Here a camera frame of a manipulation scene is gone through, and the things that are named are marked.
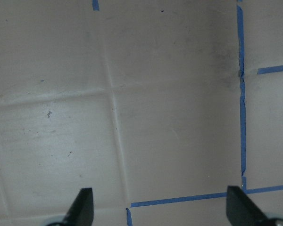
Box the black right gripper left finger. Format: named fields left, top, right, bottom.
left=61, top=188, right=94, bottom=226

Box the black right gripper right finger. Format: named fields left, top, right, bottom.
left=226, top=186, right=274, bottom=226

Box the brown paper table cover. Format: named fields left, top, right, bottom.
left=0, top=0, right=283, bottom=226

